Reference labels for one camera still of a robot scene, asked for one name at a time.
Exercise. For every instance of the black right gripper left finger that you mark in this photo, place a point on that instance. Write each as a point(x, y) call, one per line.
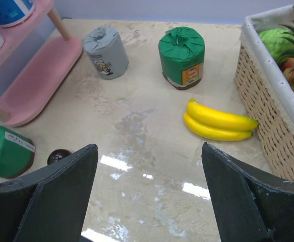
point(49, 204)

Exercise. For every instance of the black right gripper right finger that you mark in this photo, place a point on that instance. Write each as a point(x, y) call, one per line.
point(249, 204)

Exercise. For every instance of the pink three-tier shelf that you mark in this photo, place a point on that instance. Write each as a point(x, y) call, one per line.
point(32, 89)

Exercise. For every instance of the green wrapped roll front left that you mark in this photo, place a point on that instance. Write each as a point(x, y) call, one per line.
point(16, 153)

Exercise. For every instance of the wicker basket with cloth liner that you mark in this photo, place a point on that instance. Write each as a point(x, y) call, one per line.
point(265, 92)

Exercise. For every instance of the yellow banana bunch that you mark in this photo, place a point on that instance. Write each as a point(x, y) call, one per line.
point(217, 125)

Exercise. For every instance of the red artificial strawberry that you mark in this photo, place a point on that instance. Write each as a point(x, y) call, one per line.
point(287, 69)

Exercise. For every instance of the green artificial fruit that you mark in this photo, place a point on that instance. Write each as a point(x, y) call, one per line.
point(275, 42)

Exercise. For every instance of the grey roll with cartoon label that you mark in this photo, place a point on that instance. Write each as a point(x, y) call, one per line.
point(106, 51)

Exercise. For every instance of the green wrapped paper roll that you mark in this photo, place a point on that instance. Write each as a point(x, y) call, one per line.
point(182, 55)

